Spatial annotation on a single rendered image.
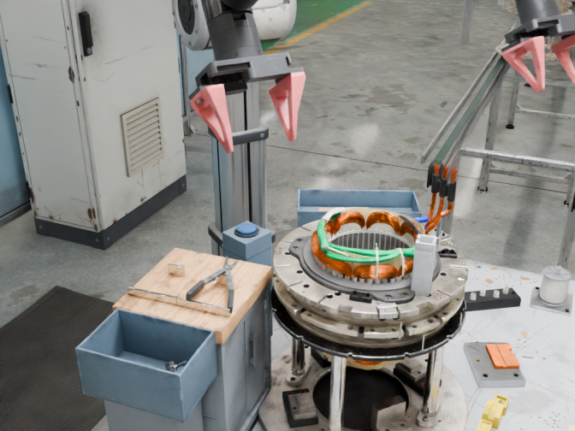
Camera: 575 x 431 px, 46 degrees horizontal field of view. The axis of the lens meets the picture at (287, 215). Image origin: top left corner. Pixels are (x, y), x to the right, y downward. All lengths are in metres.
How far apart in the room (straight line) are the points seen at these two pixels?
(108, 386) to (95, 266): 2.34
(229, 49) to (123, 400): 0.52
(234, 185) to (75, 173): 1.94
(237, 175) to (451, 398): 0.63
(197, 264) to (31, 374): 1.63
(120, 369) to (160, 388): 0.06
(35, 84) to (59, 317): 1.07
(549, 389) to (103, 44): 2.46
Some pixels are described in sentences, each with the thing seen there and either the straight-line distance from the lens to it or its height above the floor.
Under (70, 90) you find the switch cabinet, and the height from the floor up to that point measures 0.81.
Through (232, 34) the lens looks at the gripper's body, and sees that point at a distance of 0.81.
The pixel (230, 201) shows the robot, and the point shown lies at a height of 1.02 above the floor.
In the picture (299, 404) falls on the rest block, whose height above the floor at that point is 0.84.
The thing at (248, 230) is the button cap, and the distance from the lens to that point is 1.33.
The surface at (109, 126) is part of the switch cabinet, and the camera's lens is 3.34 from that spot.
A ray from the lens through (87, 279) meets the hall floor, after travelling 3.27.
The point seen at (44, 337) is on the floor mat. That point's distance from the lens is 2.92.
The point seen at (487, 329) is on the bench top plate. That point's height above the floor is 0.78.
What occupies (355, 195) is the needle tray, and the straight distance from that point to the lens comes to 1.46.
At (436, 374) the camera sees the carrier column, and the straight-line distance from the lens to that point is 1.21.
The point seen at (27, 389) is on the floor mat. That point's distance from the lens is 2.68.
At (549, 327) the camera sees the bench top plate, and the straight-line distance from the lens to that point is 1.61.
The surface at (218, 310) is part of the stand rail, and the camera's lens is 1.04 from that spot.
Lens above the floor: 1.67
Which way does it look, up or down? 27 degrees down
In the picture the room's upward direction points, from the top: straight up
